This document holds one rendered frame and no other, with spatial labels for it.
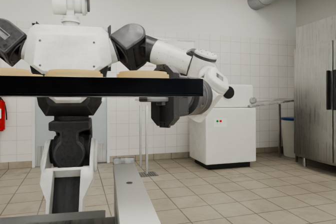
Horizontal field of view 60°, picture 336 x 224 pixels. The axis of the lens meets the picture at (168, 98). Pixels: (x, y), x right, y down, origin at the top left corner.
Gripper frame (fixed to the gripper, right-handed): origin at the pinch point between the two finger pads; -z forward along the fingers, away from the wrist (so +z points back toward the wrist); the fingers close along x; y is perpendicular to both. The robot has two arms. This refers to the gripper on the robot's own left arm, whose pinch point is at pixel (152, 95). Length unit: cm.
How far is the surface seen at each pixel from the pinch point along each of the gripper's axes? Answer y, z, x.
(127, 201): 15.4, -24.9, -9.7
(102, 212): 3.9, -16.8, -15.7
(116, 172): 7.4, -17.8, -9.7
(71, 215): 1.3, -19.7, -15.7
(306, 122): -28, 403, -35
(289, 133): -64, 480, -59
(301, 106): -35, 408, -12
